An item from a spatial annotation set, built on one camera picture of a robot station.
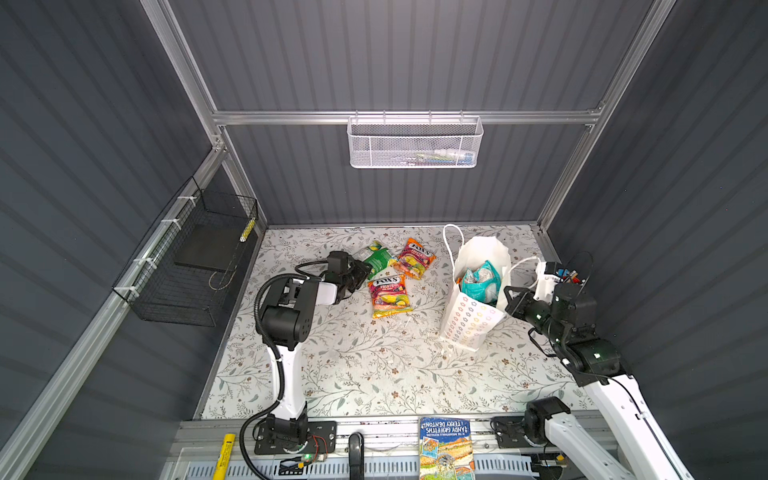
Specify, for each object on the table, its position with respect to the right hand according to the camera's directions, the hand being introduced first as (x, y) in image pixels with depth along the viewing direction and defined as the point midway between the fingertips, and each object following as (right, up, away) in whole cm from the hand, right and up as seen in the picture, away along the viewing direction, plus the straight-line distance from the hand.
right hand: (509, 290), depth 72 cm
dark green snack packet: (-33, +7, +34) cm, 48 cm away
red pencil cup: (+25, +1, +14) cm, 29 cm away
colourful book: (-16, -37, -2) cm, 41 cm away
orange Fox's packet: (-21, +7, +33) cm, 40 cm away
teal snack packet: (-3, +1, +12) cm, 12 cm away
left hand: (-36, +4, +32) cm, 48 cm away
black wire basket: (-80, +4, 0) cm, 80 cm away
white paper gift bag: (-10, -8, +2) cm, 13 cm away
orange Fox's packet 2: (-29, -5, +25) cm, 39 cm away
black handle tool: (-37, -35, -5) cm, 51 cm away
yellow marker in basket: (-69, +16, +10) cm, 71 cm away
